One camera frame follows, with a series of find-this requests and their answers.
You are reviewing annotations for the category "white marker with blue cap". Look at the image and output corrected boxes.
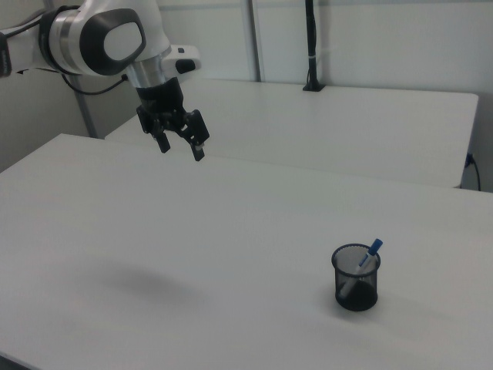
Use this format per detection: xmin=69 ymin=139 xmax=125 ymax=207
xmin=340 ymin=237 xmax=384 ymax=300

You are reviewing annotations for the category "black pole with clamp base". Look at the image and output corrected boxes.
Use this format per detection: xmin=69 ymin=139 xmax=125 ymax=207
xmin=301 ymin=0 xmax=327 ymax=93

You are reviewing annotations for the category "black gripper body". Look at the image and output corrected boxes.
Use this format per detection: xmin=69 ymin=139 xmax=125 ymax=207
xmin=135 ymin=76 xmax=186 ymax=125

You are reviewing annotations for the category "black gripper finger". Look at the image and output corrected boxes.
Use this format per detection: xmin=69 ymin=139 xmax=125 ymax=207
xmin=177 ymin=109 xmax=211 ymax=163
xmin=136 ymin=106 xmax=172 ymax=155

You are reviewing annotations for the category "black mesh pen cup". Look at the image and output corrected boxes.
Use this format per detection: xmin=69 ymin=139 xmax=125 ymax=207
xmin=330 ymin=242 xmax=383 ymax=313

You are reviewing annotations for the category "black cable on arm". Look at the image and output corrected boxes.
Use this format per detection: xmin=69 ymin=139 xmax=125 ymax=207
xmin=60 ymin=72 xmax=130 ymax=96

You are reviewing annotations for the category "black cable with blue plug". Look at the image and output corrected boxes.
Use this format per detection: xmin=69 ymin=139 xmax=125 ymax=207
xmin=464 ymin=153 xmax=483 ymax=192

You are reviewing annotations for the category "grey partition frame post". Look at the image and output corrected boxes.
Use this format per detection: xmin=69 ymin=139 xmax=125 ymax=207
xmin=245 ymin=0 xmax=267 ymax=82
xmin=72 ymin=75 xmax=98 ymax=139

